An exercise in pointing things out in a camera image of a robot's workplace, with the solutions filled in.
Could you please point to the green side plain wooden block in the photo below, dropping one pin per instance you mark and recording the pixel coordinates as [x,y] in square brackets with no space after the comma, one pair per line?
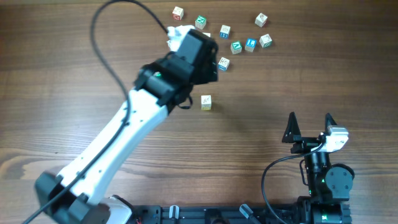
[207,34]

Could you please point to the red top left wooden block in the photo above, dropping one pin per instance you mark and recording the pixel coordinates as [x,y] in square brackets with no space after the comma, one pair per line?
[178,13]

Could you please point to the green Z wooden block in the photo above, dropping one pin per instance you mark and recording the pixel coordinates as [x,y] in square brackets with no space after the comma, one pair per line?
[265,41]

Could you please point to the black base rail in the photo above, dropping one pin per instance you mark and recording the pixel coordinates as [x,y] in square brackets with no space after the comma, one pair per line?
[217,214]

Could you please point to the red 6 wooden block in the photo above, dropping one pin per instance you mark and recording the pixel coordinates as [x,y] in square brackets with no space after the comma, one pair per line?
[261,20]

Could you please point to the blue H wooden block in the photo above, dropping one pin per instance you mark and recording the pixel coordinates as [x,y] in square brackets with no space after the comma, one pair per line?
[224,31]

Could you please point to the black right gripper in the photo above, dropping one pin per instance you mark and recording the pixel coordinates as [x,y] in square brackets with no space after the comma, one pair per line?
[293,135]

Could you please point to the blue X B wooden block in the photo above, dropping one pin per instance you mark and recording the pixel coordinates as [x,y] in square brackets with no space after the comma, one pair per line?
[223,64]

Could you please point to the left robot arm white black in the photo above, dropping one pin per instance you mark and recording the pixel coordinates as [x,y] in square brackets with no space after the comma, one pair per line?
[76,193]

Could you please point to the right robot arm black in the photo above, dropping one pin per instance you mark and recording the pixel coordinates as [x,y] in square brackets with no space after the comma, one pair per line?
[329,184]

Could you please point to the green V wooden block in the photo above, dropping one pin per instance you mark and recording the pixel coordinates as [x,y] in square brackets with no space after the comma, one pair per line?
[236,47]

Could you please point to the yellow edged wooden block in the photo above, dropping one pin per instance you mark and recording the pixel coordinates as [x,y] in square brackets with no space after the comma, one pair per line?
[206,102]

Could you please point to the blue L wooden block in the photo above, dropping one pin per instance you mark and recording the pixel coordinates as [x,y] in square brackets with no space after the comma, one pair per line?
[250,45]

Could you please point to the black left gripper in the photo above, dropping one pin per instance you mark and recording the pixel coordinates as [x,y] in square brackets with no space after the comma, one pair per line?
[211,75]

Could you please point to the green N wooden block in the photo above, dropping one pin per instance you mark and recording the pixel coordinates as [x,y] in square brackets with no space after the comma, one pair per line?
[200,22]

